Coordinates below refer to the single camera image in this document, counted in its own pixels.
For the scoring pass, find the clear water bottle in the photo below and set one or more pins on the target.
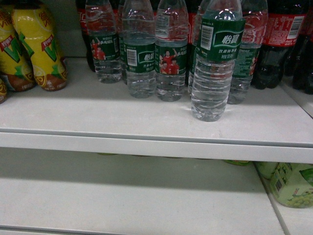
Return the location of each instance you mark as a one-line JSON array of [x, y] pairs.
[[220, 36]]

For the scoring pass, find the water bottle athletes label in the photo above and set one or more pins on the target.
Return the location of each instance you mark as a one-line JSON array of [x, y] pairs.
[[171, 49]]

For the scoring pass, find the water bottle barcode label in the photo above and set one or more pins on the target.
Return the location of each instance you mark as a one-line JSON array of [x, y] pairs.
[[138, 29]]

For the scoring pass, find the white shelf board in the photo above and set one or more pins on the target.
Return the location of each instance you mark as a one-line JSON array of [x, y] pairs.
[[90, 116]]

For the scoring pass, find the far left water bottle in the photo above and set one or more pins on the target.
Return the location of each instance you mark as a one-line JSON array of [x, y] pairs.
[[103, 40]]

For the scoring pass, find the right rear water bottle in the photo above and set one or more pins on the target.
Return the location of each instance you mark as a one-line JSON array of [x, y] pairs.
[[255, 13]]

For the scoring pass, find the left yellow lemon tea bottle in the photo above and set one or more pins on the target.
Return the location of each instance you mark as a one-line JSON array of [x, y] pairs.
[[15, 67]]

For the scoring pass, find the yellow lemon tea bottle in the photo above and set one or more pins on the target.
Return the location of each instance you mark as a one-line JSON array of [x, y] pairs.
[[36, 30], [15, 67]]

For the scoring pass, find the green grape drink bottle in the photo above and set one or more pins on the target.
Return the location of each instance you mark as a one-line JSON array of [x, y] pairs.
[[292, 185]]

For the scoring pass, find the dark cola bottle far right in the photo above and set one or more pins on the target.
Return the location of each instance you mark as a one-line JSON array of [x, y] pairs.
[[303, 75]]

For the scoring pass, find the cola bottle red label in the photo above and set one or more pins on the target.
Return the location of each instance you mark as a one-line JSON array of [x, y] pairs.
[[285, 19]]

